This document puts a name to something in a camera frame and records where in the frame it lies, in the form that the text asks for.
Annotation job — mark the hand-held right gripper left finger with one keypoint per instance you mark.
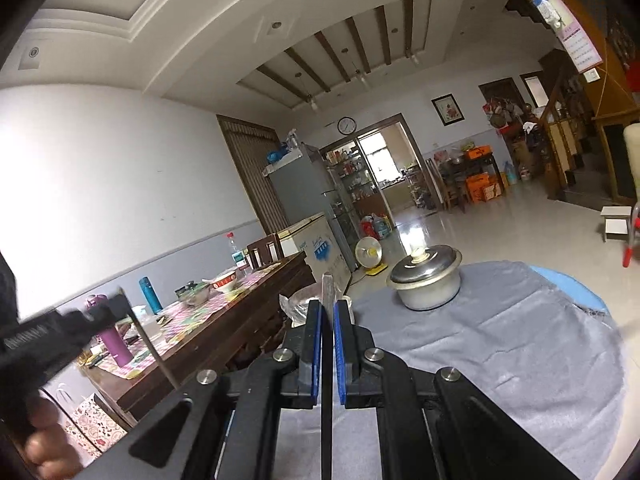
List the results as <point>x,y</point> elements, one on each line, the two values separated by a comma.
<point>315,355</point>

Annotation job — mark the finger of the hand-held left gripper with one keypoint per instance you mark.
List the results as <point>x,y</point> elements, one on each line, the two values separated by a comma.
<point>112,310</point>

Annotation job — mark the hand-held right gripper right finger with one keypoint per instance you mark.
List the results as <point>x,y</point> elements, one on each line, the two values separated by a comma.
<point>342,355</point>

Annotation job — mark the thin dark metal utensil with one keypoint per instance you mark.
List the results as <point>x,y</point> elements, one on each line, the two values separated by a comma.
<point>150,342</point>

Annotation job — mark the person's left hand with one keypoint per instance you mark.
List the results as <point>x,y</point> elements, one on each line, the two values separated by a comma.
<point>47,440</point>

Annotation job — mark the white plastic container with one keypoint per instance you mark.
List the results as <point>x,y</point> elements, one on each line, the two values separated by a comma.
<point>145,327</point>

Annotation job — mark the purple thermos bottle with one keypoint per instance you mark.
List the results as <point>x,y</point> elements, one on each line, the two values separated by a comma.
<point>117,347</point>

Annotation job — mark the teal bottle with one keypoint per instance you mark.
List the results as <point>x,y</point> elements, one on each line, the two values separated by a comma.
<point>150,296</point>

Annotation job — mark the clear plastic wrap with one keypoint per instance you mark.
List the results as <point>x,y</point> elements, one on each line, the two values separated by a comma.
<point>297,305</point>

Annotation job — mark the glass-lidded bowl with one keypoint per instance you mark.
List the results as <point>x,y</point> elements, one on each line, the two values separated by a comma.
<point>192,294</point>

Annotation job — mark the pink checked tablecloth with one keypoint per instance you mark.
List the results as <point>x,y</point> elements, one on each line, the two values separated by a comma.
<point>200,317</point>

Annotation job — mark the dark carved wooden table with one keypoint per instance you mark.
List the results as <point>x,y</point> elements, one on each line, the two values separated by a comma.
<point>225,340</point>

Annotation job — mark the aluminium pot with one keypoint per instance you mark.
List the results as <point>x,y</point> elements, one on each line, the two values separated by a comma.
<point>427,297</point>

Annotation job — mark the small floor fan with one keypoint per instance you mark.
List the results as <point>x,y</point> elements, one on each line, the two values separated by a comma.
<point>369,255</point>

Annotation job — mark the patterned gift bag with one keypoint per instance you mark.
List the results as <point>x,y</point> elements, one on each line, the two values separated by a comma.
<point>92,425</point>

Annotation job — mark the white chest freezer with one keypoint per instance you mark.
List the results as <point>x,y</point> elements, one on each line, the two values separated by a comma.
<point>320,250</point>

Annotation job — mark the dark wooden chair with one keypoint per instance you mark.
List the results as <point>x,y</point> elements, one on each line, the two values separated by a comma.
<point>265,252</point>

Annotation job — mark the red and white bowl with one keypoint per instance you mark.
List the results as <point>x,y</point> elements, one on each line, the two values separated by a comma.
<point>226,282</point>

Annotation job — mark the metal pot lid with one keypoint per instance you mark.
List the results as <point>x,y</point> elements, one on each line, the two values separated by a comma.
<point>425,265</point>

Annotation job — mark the red-capped water bottle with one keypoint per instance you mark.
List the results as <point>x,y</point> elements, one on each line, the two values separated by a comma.
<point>236,255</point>

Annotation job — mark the grey cloth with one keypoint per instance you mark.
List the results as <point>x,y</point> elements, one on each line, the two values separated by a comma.
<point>500,360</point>

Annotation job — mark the grey refrigerator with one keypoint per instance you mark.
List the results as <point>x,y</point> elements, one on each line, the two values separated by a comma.
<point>305,185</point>

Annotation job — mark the glass display cabinet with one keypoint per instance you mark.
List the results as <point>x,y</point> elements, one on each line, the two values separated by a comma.
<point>350,180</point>

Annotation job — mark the orange cardboard box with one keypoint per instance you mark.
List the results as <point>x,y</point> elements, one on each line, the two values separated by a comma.
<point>482,187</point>

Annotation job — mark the blue tablecloth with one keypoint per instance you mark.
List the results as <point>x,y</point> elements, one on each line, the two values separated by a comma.
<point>575,290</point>

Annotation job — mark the blue water jug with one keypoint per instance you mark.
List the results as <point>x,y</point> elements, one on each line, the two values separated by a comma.
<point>511,174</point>

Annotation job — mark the wooden staircase railing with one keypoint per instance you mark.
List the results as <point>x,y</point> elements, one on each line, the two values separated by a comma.
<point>560,145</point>

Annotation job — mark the white step stool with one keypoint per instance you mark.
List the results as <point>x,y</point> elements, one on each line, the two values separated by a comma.
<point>616,222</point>

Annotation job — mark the red plastic chair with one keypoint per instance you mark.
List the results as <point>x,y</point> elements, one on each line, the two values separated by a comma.
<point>631,240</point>

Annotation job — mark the beige chair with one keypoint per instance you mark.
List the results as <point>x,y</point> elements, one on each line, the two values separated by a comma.
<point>632,160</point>

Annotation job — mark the slatted wooden wall panel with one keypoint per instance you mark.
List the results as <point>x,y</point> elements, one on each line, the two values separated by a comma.
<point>250,160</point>

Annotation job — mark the round wall clock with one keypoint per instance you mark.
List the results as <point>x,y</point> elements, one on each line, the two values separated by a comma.
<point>346,125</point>

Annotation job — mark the framed wall picture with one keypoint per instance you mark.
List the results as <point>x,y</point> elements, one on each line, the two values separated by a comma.
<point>447,110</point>

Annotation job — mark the pink wall calendar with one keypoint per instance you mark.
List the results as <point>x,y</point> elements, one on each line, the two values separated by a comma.
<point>575,35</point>

